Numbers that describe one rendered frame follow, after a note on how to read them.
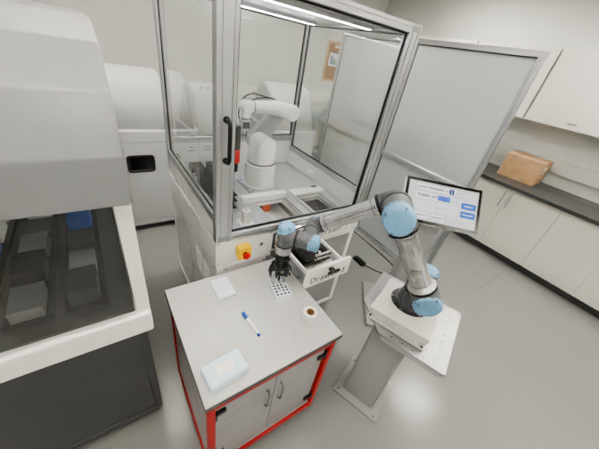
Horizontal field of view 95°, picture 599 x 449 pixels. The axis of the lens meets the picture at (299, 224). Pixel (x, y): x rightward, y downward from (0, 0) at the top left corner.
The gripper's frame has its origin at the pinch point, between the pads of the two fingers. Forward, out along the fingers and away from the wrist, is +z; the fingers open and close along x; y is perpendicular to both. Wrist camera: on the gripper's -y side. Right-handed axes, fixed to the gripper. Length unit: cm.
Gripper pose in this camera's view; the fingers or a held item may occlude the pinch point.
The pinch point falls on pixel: (275, 280)
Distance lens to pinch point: 141.9
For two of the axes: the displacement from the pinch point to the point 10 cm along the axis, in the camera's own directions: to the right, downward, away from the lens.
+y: 4.0, 5.5, -7.4
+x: 9.0, -0.9, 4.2
